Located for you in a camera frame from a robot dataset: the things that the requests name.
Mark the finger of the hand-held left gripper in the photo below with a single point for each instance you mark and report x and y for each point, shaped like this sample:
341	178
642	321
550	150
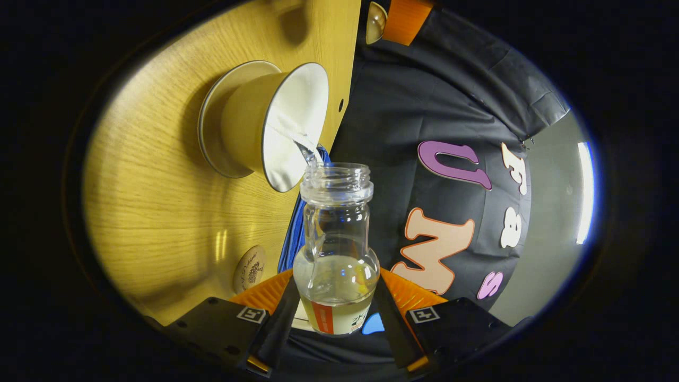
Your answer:
406	21

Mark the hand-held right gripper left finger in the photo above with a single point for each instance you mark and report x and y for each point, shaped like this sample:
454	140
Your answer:
278	329

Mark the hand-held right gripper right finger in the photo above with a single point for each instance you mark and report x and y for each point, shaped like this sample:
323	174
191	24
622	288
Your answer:
395	329

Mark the beige teacup lid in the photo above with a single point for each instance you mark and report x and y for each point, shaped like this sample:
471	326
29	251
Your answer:
375	21

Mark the round wooden coaster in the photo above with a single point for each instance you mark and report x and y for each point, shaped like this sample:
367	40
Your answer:
249	270

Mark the clear water bottle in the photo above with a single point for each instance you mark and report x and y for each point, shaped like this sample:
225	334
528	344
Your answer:
337	286

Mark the white teacup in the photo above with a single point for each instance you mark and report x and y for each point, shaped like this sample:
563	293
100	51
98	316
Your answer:
244	127

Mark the black backdrop cloth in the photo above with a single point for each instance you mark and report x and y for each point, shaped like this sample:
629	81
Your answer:
424	95

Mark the folded blue towel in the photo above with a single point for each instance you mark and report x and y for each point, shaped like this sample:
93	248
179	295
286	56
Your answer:
292	244

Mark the ceiling light panel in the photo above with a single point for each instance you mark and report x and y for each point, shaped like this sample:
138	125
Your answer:
584	191

